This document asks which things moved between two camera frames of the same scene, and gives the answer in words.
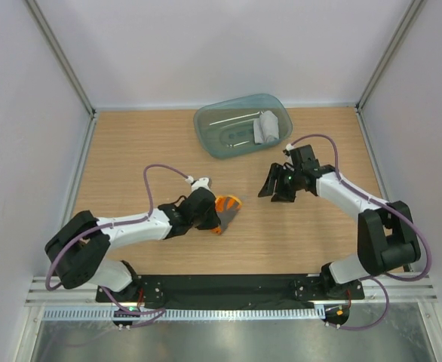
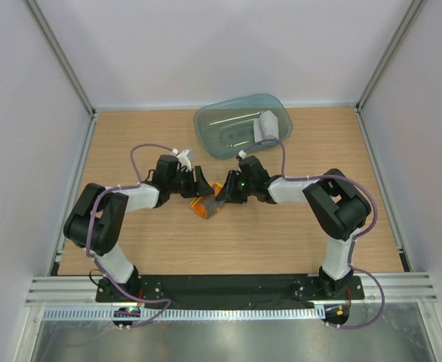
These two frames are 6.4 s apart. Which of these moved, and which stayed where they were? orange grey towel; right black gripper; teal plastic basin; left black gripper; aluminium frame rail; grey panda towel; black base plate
Moved: orange grey towel; right black gripper; left black gripper
Stayed: teal plastic basin; aluminium frame rail; black base plate; grey panda towel
